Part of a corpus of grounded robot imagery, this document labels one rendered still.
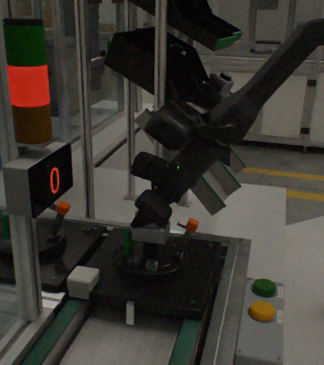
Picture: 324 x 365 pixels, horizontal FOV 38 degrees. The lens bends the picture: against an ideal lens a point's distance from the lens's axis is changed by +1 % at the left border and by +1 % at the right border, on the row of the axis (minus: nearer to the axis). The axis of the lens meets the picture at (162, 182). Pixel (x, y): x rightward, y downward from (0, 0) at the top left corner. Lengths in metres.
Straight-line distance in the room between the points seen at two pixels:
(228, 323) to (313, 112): 4.15
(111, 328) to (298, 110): 4.16
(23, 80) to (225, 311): 0.49
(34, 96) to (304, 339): 0.65
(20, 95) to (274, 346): 0.51
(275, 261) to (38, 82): 0.75
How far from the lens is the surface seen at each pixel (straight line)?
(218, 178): 1.16
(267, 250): 1.21
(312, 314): 1.02
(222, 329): 0.79
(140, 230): 0.86
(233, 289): 0.87
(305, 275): 1.14
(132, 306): 0.81
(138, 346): 0.81
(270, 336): 0.78
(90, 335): 0.83
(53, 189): 0.68
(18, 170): 0.62
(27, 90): 0.63
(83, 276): 0.84
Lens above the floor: 1.45
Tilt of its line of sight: 22 degrees down
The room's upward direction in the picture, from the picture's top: 1 degrees clockwise
